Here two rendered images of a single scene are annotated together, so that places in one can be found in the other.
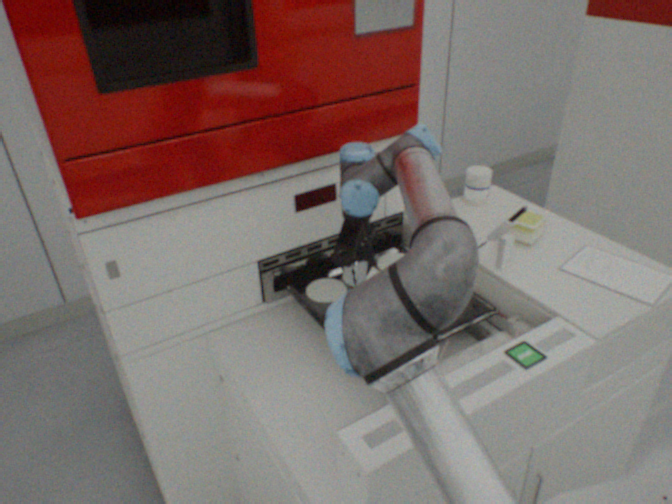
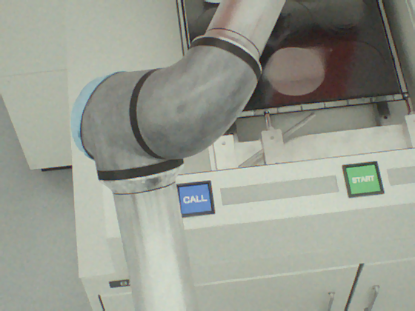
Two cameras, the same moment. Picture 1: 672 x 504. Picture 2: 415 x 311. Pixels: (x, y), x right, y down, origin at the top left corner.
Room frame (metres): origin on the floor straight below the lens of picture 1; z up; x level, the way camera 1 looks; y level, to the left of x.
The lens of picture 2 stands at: (0.07, -0.42, 2.23)
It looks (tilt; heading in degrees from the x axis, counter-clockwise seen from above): 61 degrees down; 25
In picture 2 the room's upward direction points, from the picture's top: 2 degrees counter-clockwise
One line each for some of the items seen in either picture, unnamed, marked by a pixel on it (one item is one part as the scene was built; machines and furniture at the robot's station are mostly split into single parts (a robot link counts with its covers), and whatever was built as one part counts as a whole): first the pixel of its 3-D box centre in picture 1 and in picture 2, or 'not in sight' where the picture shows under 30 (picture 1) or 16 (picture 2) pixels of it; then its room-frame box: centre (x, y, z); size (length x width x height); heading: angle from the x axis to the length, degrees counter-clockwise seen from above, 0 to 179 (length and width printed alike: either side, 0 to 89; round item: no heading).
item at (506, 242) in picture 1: (500, 240); not in sight; (1.08, -0.39, 1.03); 0.06 x 0.04 x 0.13; 30
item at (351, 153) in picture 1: (356, 170); not in sight; (1.10, -0.06, 1.21); 0.09 x 0.08 x 0.11; 179
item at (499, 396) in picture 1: (472, 409); (279, 209); (0.70, -0.25, 0.89); 0.55 x 0.09 x 0.14; 120
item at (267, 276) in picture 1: (336, 261); not in sight; (1.22, -0.01, 0.89); 0.44 x 0.02 x 0.10; 120
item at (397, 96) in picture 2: (436, 339); (301, 107); (0.89, -0.22, 0.90); 0.38 x 0.01 x 0.01; 120
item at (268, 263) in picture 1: (334, 240); not in sight; (1.23, 0.00, 0.96); 0.44 x 0.01 x 0.02; 120
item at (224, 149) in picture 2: not in sight; (225, 160); (0.75, -0.14, 0.89); 0.08 x 0.03 x 0.03; 30
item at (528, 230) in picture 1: (524, 228); not in sight; (1.18, -0.48, 1.00); 0.07 x 0.07 x 0.07; 48
